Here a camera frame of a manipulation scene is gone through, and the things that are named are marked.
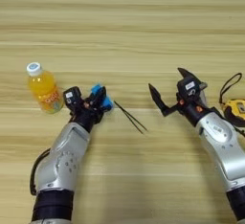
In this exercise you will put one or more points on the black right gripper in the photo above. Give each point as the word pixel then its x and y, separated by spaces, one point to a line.
pixel 194 111

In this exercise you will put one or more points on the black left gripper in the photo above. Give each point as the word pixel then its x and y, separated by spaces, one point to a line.
pixel 87 116

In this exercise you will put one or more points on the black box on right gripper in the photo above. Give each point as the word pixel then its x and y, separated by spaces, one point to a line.
pixel 188 89

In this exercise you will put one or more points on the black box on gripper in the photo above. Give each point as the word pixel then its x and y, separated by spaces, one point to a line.
pixel 188 89
pixel 72 97

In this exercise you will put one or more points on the black tweezers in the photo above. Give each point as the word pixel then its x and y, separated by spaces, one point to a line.
pixel 119 106

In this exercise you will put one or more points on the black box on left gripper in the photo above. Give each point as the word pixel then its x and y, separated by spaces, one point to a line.
pixel 72 97

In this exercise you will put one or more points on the orange juice bottle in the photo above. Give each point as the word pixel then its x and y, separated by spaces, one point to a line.
pixel 44 89

